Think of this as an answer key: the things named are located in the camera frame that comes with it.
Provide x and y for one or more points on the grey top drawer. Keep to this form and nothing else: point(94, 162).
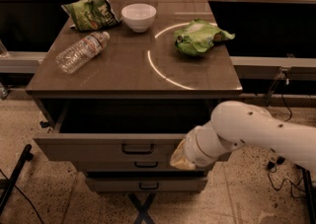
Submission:
point(112, 147)

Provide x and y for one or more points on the clear plastic water bottle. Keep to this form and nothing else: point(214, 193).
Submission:
point(78, 54)

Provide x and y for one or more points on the grey bottom drawer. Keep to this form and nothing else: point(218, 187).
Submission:
point(146, 181)

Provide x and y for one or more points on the grey drawer cabinet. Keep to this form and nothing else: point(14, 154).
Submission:
point(140, 83)

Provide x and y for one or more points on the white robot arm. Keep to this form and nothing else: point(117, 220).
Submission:
point(233, 125)

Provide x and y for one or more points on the black right stand leg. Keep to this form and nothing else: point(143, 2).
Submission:
point(310, 191)

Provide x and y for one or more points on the grey middle drawer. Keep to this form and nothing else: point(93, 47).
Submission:
point(131, 166)

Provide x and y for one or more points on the dark green chip bag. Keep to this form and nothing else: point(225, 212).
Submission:
point(91, 15)

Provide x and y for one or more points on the blue cross stand base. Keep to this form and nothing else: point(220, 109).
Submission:
point(143, 216)

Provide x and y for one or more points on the black top drawer handle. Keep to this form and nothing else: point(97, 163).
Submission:
point(130, 149)

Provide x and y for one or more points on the light green chip bag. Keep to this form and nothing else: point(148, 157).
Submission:
point(198, 37)

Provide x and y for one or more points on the black left stand leg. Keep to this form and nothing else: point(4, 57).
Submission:
point(7, 184)

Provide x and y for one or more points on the white ceramic bowl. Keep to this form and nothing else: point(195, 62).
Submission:
point(139, 17)

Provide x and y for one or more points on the grey drawer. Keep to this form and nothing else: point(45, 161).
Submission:
point(146, 181)
point(131, 166)
point(112, 147)

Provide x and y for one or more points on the black stand leg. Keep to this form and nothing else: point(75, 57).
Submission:
point(310, 191)
point(7, 184)

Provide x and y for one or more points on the foam-covered gripper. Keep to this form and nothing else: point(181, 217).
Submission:
point(192, 150)

